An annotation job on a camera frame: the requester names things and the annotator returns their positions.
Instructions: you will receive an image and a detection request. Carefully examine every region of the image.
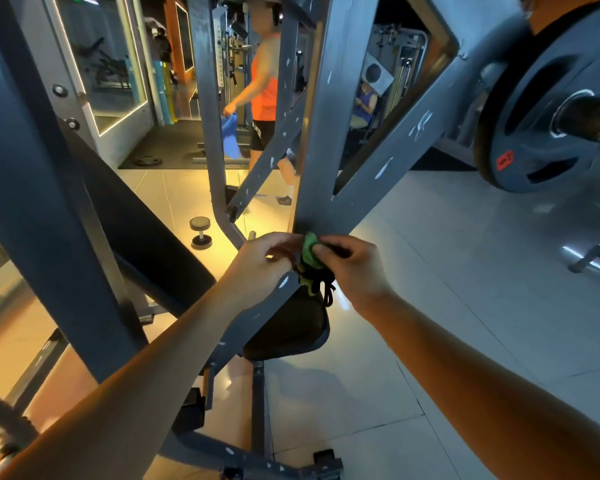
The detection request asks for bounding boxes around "grey cable machine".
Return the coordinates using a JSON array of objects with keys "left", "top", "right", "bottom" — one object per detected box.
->
[{"left": 365, "top": 23, "right": 431, "bottom": 111}]

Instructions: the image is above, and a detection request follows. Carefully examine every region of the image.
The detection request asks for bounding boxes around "person's left hand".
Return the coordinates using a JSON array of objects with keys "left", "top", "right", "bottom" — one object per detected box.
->
[{"left": 218, "top": 231, "right": 306, "bottom": 316}]

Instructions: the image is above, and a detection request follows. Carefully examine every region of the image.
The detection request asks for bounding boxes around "blue cloth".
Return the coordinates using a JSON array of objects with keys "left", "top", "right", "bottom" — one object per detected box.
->
[{"left": 219, "top": 111, "right": 244, "bottom": 162}]

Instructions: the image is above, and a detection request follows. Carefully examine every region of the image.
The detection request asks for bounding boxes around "barbell with black plate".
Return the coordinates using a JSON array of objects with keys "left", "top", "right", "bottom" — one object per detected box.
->
[{"left": 475, "top": 0, "right": 600, "bottom": 194}]

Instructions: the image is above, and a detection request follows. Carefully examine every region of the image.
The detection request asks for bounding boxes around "person's left forearm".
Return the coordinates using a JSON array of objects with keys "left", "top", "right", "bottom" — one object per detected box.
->
[{"left": 0, "top": 295, "right": 251, "bottom": 480}]

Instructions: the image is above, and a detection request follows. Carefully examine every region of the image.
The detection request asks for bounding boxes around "white pillar with lit frame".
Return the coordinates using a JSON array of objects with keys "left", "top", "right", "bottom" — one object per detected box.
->
[{"left": 10, "top": 0, "right": 159, "bottom": 168}]

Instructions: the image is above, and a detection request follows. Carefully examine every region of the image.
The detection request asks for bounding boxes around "grey steel gym machine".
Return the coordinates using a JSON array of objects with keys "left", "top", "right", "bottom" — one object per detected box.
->
[{"left": 0, "top": 0, "right": 541, "bottom": 480}]

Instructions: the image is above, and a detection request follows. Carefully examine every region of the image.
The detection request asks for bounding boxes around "person's right forearm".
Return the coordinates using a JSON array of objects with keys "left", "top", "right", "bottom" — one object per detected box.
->
[{"left": 365, "top": 289, "right": 600, "bottom": 480}]

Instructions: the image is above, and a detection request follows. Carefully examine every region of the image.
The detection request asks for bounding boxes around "green cleaning cloth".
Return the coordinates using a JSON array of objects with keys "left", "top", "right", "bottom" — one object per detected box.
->
[{"left": 296, "top": 231, "right": 337, "bottom": 308}]

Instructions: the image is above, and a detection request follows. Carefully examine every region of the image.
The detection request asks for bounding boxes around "person's right hand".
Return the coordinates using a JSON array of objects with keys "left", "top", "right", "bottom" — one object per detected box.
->
[{"left": 310, "top": 235, "right": 396, "bottom": 318}]

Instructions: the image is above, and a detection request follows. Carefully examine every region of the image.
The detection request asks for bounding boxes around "black dumbbell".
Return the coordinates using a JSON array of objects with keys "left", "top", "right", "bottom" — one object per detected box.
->
[{"left": 189, "top": 215, "right": 214, "bottom": 251}]

